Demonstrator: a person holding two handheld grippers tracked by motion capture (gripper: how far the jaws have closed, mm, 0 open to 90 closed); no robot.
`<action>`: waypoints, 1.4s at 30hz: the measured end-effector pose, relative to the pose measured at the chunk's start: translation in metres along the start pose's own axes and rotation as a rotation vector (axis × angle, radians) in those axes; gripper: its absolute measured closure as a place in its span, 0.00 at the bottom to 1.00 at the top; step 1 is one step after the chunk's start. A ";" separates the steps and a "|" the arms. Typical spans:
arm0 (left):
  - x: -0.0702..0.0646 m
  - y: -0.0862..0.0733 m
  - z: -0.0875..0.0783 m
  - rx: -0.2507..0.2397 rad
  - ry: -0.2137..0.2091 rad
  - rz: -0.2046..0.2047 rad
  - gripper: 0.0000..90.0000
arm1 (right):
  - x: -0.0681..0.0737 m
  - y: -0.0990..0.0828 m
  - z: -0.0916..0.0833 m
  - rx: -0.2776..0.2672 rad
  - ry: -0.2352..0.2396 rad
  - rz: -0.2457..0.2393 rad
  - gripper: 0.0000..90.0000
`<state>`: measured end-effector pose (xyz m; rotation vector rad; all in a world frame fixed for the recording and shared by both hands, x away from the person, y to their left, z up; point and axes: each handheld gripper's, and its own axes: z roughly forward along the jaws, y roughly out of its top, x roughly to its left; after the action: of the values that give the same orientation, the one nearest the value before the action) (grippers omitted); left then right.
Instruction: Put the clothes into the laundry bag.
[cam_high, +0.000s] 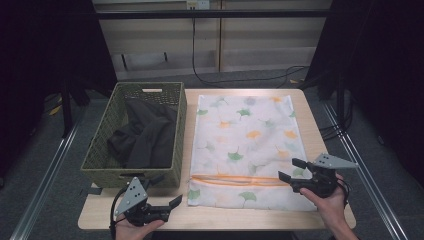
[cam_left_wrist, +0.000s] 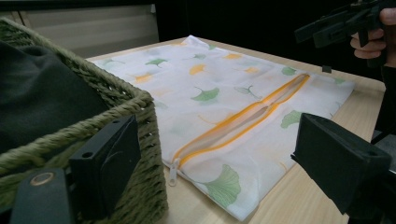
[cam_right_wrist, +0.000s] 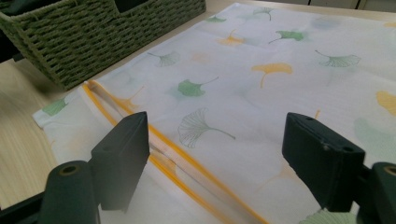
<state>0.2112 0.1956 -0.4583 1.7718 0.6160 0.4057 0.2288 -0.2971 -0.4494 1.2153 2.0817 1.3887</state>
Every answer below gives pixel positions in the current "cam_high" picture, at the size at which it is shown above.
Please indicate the yellow floor tape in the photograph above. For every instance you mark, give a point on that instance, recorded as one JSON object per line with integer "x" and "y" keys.
{"x": 55, "y": 110}

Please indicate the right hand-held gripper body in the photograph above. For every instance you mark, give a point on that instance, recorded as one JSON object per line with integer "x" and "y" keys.
{"x": 321, "y": 181}

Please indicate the dark cloth garment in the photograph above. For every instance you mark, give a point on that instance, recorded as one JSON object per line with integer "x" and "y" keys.
{"x": 146, "y": 136}

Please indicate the person's right hand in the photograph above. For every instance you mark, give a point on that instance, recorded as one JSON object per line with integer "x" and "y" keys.
{"x": 331, "y": 208}

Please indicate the black horizontal bar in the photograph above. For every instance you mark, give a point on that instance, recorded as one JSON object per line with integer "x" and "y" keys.
{"x": 213, "y": 14}

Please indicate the person's left hand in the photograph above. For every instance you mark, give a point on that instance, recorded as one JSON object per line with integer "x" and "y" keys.
{"x": 133, "y": 232}

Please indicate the green woven basket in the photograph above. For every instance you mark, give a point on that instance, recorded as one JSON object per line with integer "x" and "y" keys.
{"x": 103, "y": 156}

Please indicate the black stand leg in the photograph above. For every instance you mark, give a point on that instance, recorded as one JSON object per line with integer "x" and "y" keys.
{"x": 66, "y": 110}

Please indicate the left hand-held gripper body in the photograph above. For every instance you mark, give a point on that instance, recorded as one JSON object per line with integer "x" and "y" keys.
{"x": 133, "y": 196}

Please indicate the black curtain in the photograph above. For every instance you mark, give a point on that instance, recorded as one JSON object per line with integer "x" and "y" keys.
{"x": 383, "y": 66}
{"x": 40, "y": 50}

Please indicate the metal floor rail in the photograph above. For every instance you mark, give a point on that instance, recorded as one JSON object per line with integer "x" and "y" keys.
{"x": 46, "y": 166}
{"x": 363, "y": 166}

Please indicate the grey tape strip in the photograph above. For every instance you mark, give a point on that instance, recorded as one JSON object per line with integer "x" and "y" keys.
{"x": 93, "y": 191}

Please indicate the black stand pole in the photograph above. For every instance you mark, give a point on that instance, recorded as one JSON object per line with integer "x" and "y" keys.
{"x": 340, "y": 103}

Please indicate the white wall outlet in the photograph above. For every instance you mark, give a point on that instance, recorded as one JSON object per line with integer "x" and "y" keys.
{"x": 198, "y": 4}

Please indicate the white leaf-print laundry bag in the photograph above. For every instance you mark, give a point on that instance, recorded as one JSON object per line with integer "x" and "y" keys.
{"x": 246, "y": 140}

